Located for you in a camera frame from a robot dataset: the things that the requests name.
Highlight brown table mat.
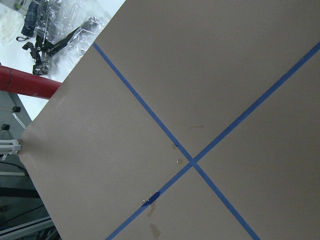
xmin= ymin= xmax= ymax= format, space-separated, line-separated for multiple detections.
xmin=19 ymin=0 xmax=320 ymax=240

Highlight blue tape line lengthwise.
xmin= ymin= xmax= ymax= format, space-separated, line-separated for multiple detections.
xmin=93 ymin=43 xmax=260 ymax=240

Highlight plastic bag black parts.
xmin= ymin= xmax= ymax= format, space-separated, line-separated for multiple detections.
xmin=21 ymin=0 xmax=111 ymax=76

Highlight red cylinder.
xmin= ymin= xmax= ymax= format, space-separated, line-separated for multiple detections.
xmin=0 ymin=65 xmax=62 ymax=100

